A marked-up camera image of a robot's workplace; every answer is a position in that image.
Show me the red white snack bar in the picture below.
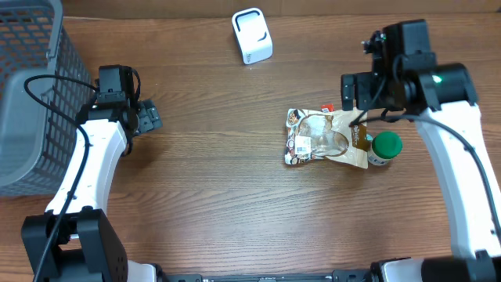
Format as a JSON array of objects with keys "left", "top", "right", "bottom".
[{"left": 321, "top": 103, "right": 334, "bottom": 113}]

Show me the green lid glass jar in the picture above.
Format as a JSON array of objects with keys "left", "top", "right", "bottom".
[{"left": 367, "top": 131, "right": 403, "bottom": 166}]

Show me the white brown snack wrapper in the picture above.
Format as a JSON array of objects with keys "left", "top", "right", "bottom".
[{"left": 284, "top": 108, "right": 369, "bottom": 168}]

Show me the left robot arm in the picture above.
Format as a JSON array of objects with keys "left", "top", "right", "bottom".
[{"left": 21, "top": 65, "right": 167, "bottom": 282}]

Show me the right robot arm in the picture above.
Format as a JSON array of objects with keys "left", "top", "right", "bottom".
[{"left": 341, "top": 20, "right": 500, "bottom": 281}]

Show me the white barcode scanner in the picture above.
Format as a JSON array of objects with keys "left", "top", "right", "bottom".
[{"left": 232, "top": 8, "right": 273, "bottom": 65}]

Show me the grey plastic mesh basket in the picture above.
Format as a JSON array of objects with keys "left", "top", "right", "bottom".
[{"left": 1, "top": 0, "right": 93, "bottom": 196}]

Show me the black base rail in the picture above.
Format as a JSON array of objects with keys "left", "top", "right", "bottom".
[{"left": 156, "top": 268, "right": 443, "bottom": 282}]

